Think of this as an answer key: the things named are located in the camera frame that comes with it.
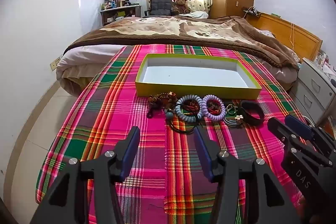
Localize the power strip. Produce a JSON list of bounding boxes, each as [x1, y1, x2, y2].
[[243, 7, 260, 16]]

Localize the yellow-green shallow box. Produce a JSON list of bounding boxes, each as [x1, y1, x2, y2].
[[135, 53, 262, 100]]

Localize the grey drawer nightstand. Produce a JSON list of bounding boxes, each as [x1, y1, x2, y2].
[[289, 57, 336, 125]]

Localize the red gold bracelet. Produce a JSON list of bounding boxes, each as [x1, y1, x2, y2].
[[207, 99, 224, 113]]

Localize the yellow cable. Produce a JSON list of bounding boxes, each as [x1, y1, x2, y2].
[[288, 21, 296, 49]]

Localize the grey hair ties with flower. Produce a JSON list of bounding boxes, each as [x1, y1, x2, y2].
[[224, 114, 245, 128]]

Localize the white pillow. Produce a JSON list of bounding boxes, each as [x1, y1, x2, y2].
[[188, 11, 209, 19]]

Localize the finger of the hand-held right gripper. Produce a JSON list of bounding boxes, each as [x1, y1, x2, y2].
[[285, 115, 315, 142], [267, 118, 292, 144]]

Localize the brown teddy bear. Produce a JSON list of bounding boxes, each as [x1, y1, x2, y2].
[[171, 0, 192, 15]]

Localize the white bed sheet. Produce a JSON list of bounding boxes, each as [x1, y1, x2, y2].
[[56, 44, 124, 96]]

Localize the pink plaid cloth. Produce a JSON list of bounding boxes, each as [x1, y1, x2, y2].
[[35, 44, 305, 224]]

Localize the wooden headboard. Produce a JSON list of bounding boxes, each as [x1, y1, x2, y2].
[[245, 12, 323, 62]]

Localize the dark armchair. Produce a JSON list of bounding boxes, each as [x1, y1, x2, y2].
[[144, 0, 173, 17]]

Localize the group of bottles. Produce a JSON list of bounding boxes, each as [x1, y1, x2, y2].
[[101, 0, 124, 10]]

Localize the purple spiral hair tie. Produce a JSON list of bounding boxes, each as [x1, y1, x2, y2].
[[200, 94, 227, 120]]

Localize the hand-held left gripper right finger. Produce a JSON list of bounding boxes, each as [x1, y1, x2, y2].
[[194, 126, 302, 224]]

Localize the dark red scrunchie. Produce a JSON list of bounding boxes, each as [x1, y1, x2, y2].
[[183, 99, 200, 112]]

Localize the brown beaded bracelet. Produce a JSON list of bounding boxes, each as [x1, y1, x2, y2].
[[147, 91, 179, 118]]

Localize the black hair tie teal bead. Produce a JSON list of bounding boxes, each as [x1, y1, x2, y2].
[[165, 108, 200, 133]]

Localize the blue spiral hair tie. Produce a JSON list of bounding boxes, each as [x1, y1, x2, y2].
[[175, 94, 204, 123]]

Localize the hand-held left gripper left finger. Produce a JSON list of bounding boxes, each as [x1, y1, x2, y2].
[[29, 126, 141, 224]]

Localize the brown plush blanket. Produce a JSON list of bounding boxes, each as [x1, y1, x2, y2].
[[63, 15, 300, 69]]

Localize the wall outlet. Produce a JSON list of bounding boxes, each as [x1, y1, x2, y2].
[[50, 55, 64, 72]]

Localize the black leather bracelet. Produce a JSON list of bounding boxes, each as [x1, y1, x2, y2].
[[240, 100, 265, 125]]

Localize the cluttered desk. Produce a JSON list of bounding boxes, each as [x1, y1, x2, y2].
[[100, 4, 141, 27]]

